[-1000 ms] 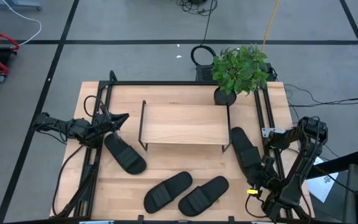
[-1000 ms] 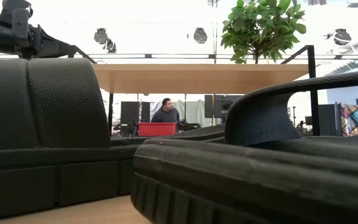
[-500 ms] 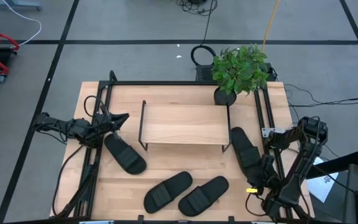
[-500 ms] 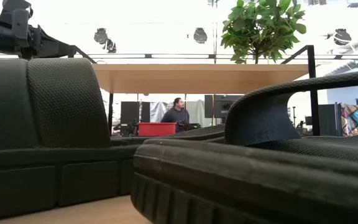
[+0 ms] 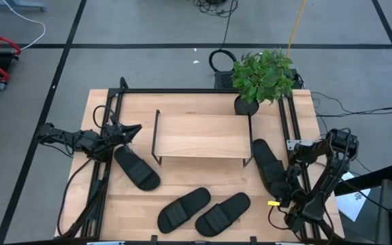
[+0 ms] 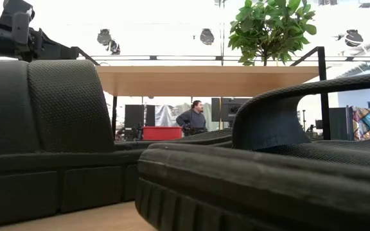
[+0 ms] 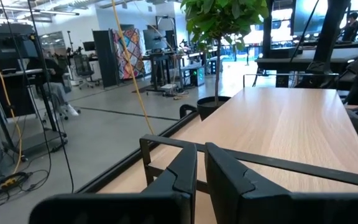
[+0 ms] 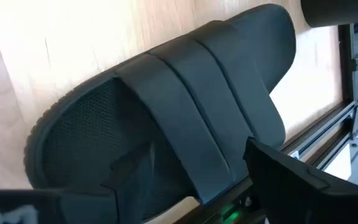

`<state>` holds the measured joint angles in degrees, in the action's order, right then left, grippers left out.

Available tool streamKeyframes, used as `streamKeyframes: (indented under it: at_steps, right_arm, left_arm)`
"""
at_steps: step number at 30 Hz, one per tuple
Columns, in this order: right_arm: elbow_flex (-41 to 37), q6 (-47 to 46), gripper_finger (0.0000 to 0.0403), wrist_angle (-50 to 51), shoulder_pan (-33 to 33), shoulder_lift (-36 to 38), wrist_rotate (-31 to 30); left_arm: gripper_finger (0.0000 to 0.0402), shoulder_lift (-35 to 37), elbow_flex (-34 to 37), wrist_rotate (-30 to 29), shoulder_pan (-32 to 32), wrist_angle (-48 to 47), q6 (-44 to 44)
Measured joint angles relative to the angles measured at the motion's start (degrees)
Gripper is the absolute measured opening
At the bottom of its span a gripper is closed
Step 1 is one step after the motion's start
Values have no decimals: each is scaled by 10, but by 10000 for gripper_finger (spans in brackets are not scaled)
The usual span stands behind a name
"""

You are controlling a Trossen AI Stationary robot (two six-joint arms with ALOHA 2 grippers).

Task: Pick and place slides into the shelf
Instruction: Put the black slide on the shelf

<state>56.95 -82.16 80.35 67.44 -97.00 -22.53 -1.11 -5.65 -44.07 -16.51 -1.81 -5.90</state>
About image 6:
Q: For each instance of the round dark ceiling lamp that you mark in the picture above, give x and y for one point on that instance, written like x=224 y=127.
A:
x=207 y=37
x=354 y=38
x=104 y=37

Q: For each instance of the green leafy potted tree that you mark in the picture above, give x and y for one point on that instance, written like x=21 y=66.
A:
x=268 y=29

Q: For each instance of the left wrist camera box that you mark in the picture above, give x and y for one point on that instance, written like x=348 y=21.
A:
x=16 y=11

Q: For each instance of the horizontal black frame bar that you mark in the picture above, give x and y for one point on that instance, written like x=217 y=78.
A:
x=154 y=57

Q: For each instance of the silver grey cover sheet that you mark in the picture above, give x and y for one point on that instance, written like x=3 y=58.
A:
x=169 y=115

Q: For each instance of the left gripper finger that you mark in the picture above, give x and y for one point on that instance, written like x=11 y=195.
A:
x=63 y=53

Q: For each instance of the black partition panel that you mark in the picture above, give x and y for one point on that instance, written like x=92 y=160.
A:
x=339 y=123

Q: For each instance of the small dark ceiling fixture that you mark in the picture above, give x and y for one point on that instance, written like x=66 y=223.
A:
x=114 y=48

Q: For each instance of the wide black panel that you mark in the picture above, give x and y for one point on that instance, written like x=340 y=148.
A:
x=134 y=120

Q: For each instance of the person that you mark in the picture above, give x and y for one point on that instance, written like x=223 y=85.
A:
x=194 y=120

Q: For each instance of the wooden shelf with black legs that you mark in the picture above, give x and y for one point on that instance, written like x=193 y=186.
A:
x=204 y=80

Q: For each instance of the black slide with segmented sole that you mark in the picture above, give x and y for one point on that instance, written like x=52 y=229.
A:
x=69 y=106

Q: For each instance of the narrow black panel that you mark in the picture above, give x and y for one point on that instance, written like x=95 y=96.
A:
x=150 y=115

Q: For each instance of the red plastic bin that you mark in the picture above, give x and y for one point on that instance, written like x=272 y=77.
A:
x=162 y=133

